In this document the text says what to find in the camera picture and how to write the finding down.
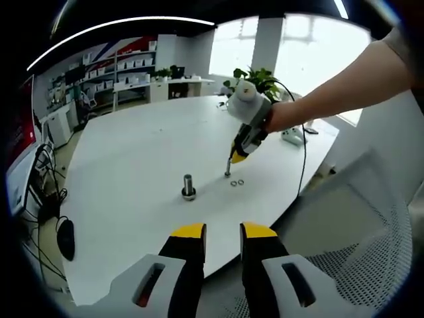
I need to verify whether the curved ceiling light strip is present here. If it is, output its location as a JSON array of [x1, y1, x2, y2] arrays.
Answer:
[[26, 16, 217, 72]]

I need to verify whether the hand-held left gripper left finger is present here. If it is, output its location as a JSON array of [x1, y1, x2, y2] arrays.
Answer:
[[99, 222, 208, 318]]

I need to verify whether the potted green plant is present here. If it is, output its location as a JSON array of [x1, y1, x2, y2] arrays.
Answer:
[[223, 67, 283, 104]]

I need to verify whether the bundle of black cables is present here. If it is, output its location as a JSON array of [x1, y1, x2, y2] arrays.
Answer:
[[31, 142, 70, 219]]

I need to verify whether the black computer mouse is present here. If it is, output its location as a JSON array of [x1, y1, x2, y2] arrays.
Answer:
[[55, 216, 76, 262]]

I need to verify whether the large threaded steel stud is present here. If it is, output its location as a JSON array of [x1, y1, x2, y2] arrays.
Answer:
[[180, 173, 197, 201]]

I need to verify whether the monitor with red screen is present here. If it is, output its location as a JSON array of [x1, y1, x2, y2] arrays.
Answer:
[[5, 74, 38, 215]]

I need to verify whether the white handheld controller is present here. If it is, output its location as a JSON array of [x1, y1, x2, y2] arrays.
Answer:
[[281, 127, 306, 144]]

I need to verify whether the grey mesh office chair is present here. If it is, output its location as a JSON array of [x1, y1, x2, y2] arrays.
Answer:
[[231, 148, 417, 315]]

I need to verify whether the small potted plant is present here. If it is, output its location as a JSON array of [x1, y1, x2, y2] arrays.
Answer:
[[153, 67, 172, 83]]

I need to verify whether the white side desk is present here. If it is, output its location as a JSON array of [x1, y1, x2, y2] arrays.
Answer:
[[113, 76, 216, 104]]

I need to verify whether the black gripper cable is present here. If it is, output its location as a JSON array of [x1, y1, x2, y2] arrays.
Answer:
[[273, 78, 309, 197]]

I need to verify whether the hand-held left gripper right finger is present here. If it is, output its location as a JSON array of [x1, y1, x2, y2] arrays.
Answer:
[[240, 221, 365, 318]]

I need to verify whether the shelf with white bins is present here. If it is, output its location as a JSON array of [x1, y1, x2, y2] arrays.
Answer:
[[81, 40, 158, 99]]

